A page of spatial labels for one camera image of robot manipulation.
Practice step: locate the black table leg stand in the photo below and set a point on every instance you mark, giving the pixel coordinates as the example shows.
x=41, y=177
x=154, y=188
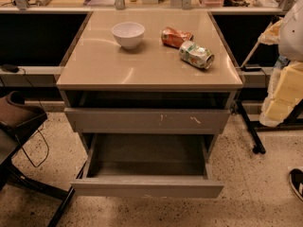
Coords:
x=293, y=122

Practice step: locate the crushed orange can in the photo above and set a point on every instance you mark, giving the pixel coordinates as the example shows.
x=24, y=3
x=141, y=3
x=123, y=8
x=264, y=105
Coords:
x=174, y=38

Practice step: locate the padded gripper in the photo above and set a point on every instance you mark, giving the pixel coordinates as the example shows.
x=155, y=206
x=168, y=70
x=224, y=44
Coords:
x=293, y=35

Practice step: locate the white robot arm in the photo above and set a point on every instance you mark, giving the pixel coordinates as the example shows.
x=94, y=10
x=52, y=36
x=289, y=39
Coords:
x=287, y=33

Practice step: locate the brown chair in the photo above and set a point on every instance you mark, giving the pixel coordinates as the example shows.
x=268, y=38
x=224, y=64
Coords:
x=18, y=122

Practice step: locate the crushed green white can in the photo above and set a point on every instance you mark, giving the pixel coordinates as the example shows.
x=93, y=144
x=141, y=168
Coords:
x=196, y=55

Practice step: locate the black adapter with cable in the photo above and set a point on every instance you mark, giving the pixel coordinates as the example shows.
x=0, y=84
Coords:
x=10, y=68

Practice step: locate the grey drawer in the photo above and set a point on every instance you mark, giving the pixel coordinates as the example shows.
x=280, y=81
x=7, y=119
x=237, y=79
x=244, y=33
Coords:
x=152, y=121
x=147, y=165

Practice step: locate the white stick with black base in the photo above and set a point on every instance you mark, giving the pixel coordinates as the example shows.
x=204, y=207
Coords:
x=252, y=51

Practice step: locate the white ceramic bowl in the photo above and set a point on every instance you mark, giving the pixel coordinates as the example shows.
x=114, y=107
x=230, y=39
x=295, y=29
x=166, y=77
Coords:
x=128, y=34

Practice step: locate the black white shoe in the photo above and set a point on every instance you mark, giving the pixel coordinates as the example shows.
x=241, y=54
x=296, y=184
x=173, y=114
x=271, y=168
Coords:
x=296, y=181

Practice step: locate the grey drawer cabinet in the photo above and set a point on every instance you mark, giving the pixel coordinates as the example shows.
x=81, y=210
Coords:
x=102, y=74

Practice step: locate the small plastic bottle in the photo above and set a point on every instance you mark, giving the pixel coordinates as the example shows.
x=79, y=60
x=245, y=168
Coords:
x=281, y=62

